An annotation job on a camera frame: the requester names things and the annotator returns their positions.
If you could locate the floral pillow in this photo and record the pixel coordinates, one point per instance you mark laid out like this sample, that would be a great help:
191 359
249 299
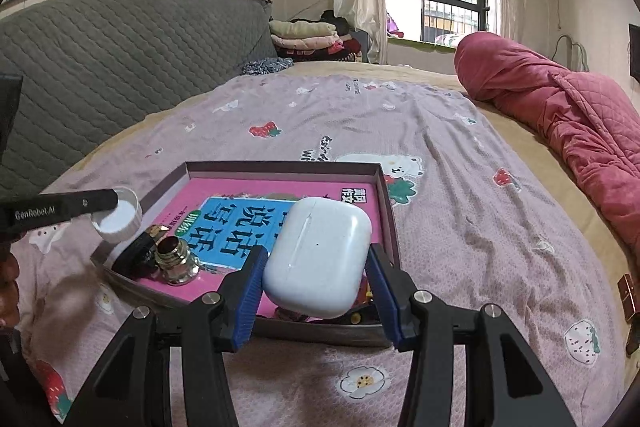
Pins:
447 41

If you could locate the grey quilted headboard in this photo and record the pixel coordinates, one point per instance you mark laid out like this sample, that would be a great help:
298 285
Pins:
125 67

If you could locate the black television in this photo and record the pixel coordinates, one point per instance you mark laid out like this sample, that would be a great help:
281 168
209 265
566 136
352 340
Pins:
635 52

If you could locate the purple cloth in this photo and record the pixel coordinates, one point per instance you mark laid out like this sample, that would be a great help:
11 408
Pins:
393 24

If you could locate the person's left hand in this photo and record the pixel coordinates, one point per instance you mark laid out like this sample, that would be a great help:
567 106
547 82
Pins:
9 292

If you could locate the pink printed blanket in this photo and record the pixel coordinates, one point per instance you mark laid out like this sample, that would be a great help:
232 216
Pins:
450 232

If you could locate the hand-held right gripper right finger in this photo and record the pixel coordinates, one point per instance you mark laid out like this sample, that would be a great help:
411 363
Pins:
390 302

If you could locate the shallow grey cardboard box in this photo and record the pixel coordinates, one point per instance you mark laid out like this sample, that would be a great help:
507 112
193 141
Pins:
320 334

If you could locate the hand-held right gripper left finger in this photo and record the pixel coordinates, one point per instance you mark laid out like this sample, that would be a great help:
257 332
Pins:
247 302

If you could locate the white earbuds case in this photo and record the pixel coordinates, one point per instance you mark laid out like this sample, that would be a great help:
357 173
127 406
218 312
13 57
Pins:
315 257

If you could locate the red quilted comforter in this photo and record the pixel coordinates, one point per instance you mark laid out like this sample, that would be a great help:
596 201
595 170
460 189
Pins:
550 107

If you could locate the dark red folded clothes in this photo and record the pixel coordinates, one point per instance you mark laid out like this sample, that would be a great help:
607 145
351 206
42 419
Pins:
345 49

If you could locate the white jar lid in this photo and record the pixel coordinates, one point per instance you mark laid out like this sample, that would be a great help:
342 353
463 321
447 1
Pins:
117 219

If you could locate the pink folded blanket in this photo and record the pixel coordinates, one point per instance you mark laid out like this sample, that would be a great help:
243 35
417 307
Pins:
310 42

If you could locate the black garment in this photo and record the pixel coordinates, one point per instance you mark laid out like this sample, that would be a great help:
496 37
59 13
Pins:
340 19

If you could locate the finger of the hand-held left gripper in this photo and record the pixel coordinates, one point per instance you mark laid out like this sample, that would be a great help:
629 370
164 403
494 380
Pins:
95 203

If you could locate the pink and blue book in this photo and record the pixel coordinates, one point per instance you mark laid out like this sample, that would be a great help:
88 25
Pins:
220 192

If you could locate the black lipstick tube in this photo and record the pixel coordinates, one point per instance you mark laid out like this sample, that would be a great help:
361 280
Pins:
135 252

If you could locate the blue patterned cloth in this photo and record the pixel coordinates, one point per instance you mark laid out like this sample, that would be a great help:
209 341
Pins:
265 67

